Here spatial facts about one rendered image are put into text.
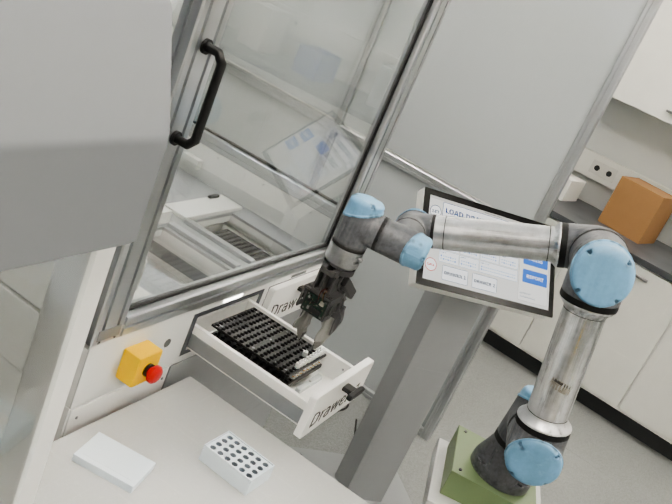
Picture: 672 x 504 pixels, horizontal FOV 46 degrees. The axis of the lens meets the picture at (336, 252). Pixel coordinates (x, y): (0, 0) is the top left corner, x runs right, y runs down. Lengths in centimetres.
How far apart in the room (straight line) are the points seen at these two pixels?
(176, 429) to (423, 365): 119
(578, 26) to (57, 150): 262
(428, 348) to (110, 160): 194
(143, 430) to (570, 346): 87
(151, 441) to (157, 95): 92
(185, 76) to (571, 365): 92
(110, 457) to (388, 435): 145
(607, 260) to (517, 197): 172
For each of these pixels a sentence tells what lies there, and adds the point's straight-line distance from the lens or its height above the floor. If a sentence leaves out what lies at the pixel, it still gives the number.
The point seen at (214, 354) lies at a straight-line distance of 181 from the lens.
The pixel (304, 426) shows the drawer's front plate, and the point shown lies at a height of 85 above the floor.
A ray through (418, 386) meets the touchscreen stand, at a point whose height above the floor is 55.
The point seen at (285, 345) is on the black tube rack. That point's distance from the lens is 188.
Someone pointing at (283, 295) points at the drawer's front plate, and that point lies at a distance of 211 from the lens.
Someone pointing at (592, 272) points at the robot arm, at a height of 140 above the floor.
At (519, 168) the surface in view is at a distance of 326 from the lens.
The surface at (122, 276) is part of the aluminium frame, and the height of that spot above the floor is 109.
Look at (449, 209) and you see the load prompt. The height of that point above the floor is 116.
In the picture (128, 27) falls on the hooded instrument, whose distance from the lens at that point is 88.
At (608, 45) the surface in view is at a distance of 320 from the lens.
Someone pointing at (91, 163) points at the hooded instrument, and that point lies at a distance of 86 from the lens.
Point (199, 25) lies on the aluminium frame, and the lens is 133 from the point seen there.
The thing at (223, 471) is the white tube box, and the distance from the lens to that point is 165.
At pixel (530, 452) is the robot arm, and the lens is 172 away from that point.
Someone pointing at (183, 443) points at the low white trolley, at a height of 76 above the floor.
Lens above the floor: 177
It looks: 20 degrees down
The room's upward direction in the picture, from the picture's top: 24 degrees clockwise
